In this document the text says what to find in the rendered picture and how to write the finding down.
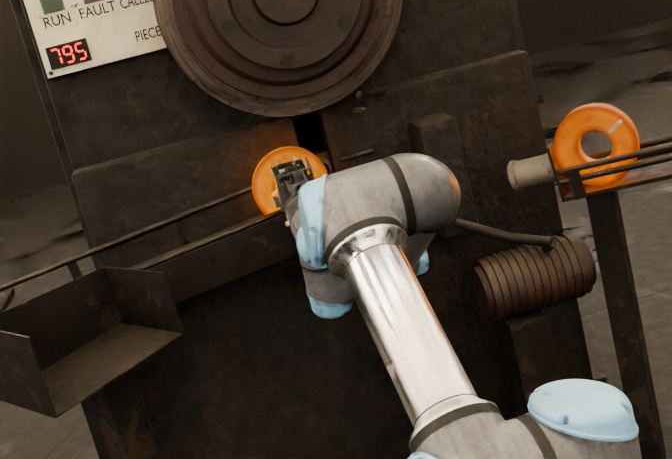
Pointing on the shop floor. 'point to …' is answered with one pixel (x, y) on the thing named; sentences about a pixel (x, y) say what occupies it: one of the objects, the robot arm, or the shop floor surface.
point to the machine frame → (467, 5)
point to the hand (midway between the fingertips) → (288, 176)
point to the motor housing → (531, 305)
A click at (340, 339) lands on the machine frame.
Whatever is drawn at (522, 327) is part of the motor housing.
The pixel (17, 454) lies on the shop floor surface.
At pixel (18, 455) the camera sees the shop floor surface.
